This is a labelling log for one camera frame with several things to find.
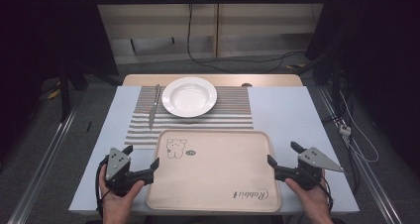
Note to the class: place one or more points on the metal floor rail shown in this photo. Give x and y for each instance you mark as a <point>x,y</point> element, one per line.
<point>363,171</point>
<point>39,168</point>

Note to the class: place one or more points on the light wooden cabinet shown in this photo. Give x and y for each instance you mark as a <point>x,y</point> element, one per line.
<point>211,29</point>

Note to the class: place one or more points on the dark round table cap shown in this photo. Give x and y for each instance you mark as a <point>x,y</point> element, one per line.
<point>246,84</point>

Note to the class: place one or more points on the striped placemat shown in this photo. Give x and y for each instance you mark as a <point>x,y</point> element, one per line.
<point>231,108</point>

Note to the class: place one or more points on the dark curtain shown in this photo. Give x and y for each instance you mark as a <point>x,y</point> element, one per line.
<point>49,29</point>
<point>379,52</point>

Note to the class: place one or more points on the person's left hand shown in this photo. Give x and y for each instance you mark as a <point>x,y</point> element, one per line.
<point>115,205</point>

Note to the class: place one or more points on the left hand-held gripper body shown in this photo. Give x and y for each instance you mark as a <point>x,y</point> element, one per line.
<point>116,162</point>

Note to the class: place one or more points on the black marker pen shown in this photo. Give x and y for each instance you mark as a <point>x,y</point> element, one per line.
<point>88,126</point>

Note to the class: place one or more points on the beige plastic tray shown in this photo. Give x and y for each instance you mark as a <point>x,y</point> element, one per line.
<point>214,174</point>

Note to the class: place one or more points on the white power strip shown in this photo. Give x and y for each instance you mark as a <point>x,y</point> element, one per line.
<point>344,129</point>

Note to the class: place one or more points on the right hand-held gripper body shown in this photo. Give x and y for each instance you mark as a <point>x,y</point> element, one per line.
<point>313,159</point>

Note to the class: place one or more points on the steel table knife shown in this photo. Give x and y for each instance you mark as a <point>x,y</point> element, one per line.
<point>153,110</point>

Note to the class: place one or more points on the person's right hand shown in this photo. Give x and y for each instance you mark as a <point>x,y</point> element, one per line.
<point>313,202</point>

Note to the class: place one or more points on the white deep plate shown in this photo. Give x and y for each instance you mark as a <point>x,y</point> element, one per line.
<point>189,96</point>

